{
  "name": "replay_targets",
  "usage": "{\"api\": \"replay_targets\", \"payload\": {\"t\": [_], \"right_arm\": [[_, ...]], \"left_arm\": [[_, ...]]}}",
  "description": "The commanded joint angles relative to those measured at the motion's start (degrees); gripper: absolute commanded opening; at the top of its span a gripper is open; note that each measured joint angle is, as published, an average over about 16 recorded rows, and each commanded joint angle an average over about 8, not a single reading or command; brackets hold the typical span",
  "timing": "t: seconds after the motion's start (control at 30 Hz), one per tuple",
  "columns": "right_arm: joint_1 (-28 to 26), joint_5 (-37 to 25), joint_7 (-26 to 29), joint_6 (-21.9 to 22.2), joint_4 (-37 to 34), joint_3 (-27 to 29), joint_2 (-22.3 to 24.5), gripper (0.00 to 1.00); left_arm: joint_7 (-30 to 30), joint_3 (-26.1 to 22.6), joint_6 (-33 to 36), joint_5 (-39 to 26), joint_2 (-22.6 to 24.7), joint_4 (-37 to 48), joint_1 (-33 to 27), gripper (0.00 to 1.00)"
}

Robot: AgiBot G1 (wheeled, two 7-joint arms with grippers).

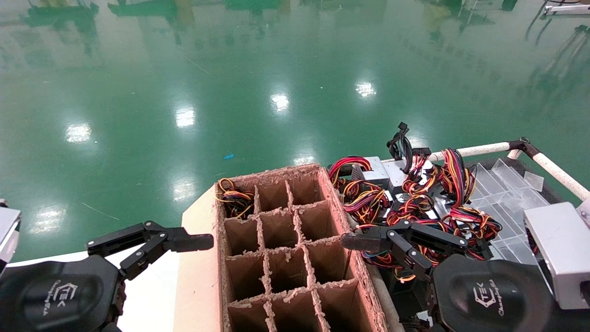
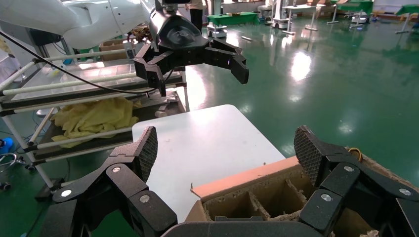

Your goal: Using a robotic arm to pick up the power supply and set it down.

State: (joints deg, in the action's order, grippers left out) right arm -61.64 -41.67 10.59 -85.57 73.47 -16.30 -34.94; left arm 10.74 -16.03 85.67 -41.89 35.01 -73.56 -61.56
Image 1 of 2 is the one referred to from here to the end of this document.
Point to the brown divided cardboard box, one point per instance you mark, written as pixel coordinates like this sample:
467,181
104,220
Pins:
198,276

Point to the white metal floor stand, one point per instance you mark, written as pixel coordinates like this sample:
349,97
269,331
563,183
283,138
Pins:
569,8

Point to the clear plastic divider tray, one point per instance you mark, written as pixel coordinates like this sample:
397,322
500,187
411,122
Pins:
502,193

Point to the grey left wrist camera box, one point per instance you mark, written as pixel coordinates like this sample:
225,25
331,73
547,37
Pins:
8,226

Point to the white label sign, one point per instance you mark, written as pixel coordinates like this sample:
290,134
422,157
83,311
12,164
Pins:
585,212

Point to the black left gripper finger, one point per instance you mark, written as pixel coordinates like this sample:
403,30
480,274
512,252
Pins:
184,242

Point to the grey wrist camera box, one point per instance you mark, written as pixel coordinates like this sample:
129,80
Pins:
8,226
557,249

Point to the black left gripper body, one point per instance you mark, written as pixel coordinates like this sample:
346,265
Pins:
46,299

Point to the white cart rail pipe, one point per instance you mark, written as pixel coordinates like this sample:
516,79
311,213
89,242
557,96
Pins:
385,299
560,174
479,150

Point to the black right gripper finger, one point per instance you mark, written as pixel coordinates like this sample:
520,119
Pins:
364,242

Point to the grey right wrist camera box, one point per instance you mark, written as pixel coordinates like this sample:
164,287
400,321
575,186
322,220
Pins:
557,249

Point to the black pipe corner joint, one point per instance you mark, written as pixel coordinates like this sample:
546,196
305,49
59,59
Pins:
525,146

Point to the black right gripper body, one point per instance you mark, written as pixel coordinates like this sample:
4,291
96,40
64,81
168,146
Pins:
488,299

